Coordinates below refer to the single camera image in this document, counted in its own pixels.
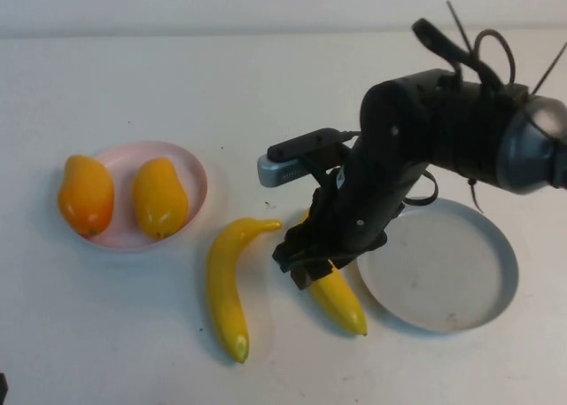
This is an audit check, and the pink round plate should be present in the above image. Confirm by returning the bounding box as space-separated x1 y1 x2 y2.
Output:
82 141 209 252

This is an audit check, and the orange-tinted toy mango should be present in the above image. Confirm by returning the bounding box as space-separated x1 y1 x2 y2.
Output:
57 154 115 238

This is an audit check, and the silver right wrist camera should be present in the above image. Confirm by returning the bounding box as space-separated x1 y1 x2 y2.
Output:
256 128 351 188

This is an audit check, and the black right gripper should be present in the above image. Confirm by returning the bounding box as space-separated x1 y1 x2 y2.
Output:
272 150 426 292

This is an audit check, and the grey-blue round plate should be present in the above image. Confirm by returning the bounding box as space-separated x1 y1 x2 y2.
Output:
356 196 520 334

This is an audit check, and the yellow toy mango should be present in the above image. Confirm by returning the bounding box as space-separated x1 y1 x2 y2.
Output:
132 157 190 240

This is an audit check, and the yellow toy banana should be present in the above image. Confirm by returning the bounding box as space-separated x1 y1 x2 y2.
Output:
299 207 369 338
206 217 284 364

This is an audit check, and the black right camera cable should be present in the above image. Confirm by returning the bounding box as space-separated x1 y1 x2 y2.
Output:
337 18 510 207

